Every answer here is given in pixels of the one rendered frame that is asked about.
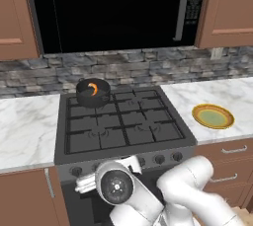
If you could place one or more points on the dark grey gas hob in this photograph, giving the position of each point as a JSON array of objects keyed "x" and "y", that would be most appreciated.
[{"x": 125, "y": 121}]

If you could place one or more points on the yellow and green plate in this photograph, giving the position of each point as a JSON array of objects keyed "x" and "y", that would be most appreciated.
[{"x": 213, "y": 116}]

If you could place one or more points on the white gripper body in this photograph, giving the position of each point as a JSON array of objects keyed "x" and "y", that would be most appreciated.
[{"x": 85, "y": 184}]

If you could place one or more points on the brown drawer front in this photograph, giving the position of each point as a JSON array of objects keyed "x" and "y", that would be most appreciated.
[
  {"x": 210, "y": 158},
  {"x": 237, "y": 170},
  {"x": 235, "y": 194}
]

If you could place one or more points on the orange shrimp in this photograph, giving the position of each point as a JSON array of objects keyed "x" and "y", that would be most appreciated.
[{"x": 94, "y": 89}]

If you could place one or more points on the brown base cupboard door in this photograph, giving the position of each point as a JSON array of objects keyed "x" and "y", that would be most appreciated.
[{"x": 26, "y": 200}]

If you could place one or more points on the black oven door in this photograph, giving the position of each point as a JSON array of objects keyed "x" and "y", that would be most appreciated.
[{"x": 82, "y": 208}]

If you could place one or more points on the black microwave oven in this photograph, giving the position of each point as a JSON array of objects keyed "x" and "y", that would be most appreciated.
[{"x": 115, "y": 9}]

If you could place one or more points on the brown wall cupboard door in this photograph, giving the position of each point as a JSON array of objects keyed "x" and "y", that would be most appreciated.
[
  {"x": 15, "y": 16},
  {"x": 227, "y": 6}
]

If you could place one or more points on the black cooking pot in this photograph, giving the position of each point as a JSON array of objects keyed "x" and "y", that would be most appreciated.
[{"x": 86, "y": 99}]

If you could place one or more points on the black hob knob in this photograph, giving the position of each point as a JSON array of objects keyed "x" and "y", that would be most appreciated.
[
  {"x": 159, "y": 159},
  {"x": 177, "y": 156},
  {"x": 142, "y": 162},
  {"x": 76, "y": 171}
]

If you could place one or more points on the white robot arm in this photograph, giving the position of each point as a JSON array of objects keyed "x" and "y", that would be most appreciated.
[{"x": 184, "y": 190}]

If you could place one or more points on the white wall socket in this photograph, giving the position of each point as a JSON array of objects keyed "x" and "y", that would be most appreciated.
[{"x": 216, "y": 53}]

